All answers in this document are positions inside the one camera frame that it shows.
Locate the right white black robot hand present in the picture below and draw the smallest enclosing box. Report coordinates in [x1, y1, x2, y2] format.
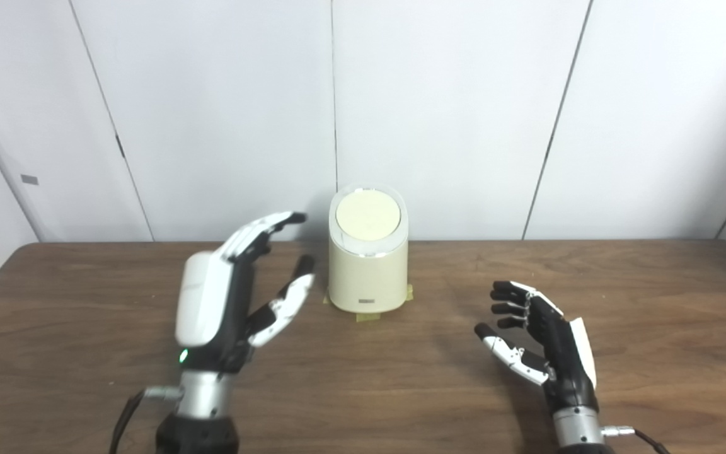
[473, 281, 598, 412]

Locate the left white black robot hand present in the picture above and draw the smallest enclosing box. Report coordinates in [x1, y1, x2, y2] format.
[174, 211, 316, 373]

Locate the cream-colored bin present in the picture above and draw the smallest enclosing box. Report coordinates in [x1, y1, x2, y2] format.
[327, 184, 409, 313]

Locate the round cream bin lid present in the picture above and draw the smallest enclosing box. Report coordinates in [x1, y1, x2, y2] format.
[335, 191, 401, 242]

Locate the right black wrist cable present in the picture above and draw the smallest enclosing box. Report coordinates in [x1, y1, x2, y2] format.
[601, 426, 672, 454]

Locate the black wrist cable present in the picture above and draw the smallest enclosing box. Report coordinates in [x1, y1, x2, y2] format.
[601, 426, 672, 454]
[108, 386, 184, 454]

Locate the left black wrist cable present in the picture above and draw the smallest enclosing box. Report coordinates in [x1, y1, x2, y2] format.
[108, 386, 184, 454]

